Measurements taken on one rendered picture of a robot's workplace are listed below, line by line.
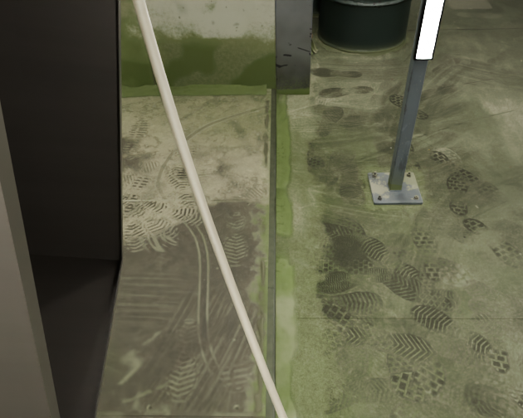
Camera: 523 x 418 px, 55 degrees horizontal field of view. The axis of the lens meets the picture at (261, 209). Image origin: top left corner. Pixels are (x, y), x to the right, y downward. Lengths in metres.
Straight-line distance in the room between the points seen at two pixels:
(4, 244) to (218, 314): 1.30
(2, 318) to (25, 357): 0.06
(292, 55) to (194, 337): 1.60
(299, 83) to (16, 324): 2.41
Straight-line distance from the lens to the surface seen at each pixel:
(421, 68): 1.88
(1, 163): 0.38
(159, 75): 0.74
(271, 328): 1.64
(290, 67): 2.73
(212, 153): 2.32
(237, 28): 2.64
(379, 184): 2.20
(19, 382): 0.59
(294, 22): 2.63
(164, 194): 2.13
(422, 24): 1.79
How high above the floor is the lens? 1.40
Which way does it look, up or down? 43 degrees down
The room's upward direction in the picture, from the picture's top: 2 degrees counter-clockwise
